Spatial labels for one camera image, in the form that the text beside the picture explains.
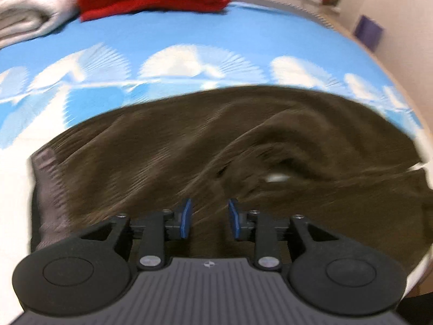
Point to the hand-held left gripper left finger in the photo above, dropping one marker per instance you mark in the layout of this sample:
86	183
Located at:
186	220

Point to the white folded blanket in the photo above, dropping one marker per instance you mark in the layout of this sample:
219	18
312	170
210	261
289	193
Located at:
30	10

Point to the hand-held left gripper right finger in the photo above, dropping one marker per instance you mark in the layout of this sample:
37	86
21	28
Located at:
234	221

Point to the blue white printed bedspread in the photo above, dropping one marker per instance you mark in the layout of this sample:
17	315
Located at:
203	27

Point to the purple board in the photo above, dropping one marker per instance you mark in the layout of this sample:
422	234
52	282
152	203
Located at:
368	32

